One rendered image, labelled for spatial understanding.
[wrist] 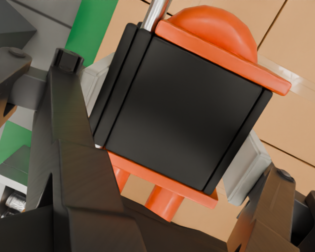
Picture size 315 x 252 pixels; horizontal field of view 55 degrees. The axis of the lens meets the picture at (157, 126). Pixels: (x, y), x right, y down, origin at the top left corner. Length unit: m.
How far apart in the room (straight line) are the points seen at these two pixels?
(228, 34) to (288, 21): 0.75
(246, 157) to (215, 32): 0.07
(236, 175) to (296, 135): 0.84
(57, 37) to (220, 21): 1.38
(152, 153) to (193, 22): 0.07
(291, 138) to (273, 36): 0.31
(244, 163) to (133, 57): 0.08
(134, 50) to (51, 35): 1.39
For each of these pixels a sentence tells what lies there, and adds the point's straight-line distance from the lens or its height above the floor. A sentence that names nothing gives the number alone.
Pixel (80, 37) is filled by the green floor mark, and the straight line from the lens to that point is 1.49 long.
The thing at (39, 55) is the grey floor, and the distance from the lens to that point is 1.57.
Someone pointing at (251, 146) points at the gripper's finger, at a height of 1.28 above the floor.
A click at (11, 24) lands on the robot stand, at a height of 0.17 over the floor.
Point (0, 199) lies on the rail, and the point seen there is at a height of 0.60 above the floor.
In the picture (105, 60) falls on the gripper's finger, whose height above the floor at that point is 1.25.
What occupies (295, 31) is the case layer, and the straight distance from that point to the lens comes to 0.93.
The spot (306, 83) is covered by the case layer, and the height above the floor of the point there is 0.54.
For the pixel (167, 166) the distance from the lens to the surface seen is 0.17.
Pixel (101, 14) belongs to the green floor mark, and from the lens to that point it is 1.46.
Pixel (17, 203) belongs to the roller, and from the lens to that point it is 1.21.
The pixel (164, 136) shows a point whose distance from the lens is 0.16.
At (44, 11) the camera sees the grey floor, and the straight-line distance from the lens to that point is 1.54.
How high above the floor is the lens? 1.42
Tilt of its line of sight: 70 degrees down
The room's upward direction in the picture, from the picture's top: 168 degrees counter-clockwise
